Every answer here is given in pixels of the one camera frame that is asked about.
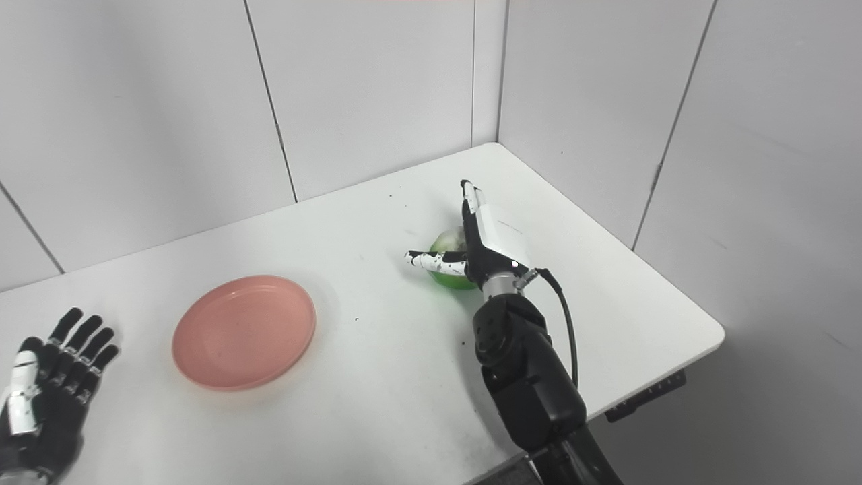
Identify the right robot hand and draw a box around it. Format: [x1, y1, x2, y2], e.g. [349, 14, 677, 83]
[404, 179, 533, 286]

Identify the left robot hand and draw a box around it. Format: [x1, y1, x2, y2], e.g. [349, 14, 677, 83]
[0, 307, 120, 480]

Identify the green white cabbage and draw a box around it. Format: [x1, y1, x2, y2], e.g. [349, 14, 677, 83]
[428, 228, 480, 291]

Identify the pink plate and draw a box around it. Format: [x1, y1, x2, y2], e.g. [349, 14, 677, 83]
[171, 274, 317, 392]

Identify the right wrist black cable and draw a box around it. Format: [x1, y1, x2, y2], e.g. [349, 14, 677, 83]
[525, 267, 580, 390]

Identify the black table frame bracket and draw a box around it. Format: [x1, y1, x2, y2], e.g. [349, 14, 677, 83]
[604, 369, 688, 424]

